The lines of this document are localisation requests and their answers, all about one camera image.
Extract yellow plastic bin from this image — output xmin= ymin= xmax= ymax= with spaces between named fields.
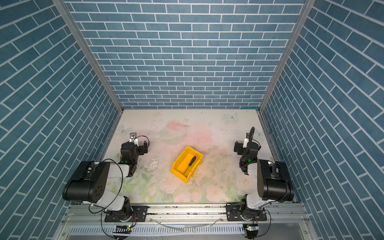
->
xmin=171 ymin=146 xmax=204 ymax=183

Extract aluminium front rail frame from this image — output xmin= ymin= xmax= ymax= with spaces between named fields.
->
xmin=54 ymin=203 xmax=317 ymax=240

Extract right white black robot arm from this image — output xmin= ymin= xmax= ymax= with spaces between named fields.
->
xmin=234 ymin=141 xmax=295 ymax=214

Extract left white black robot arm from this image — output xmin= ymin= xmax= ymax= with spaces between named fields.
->
xmin=63 ymin=136 xmax=150 ymax=222

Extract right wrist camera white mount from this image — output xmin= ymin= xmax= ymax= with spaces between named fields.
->
xmin=243 ymin=133 xmax=251 ymax=149

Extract controller board with leds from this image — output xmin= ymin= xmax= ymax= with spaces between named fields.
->
xmin=113 ymin=225 xmax=132 ymax=236
xmin=243 ymin=224 xmax=259 ymax=232

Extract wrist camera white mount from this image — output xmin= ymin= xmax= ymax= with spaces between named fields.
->
xmin=243 ymin=133 xmax=251 ymax=149
xmin=129 ymin=133 xmax=139 ymax=145

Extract left controller board with LEDs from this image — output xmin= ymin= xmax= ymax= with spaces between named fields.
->
xmin=113 ymin=225 xmax=132 ymax=236

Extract black handled screwdriver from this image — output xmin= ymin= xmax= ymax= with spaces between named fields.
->
xmin=184 ymin=156 xmax=197 ymax=174

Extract right controller board with LEDs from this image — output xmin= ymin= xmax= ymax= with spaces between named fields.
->
xmin=243 ymin=224 xmax=259 ymax=232

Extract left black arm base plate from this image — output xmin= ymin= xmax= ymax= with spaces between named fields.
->
xmin=105 ymin=205 xmax=149 ymax=223

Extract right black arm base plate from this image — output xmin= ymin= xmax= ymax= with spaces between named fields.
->
xmin=225 ymin=203 xmax=267 ymax=222

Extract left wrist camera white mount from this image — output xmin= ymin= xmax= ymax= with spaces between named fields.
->
xmin=129 ymin=133 xmax=139 ymax=145

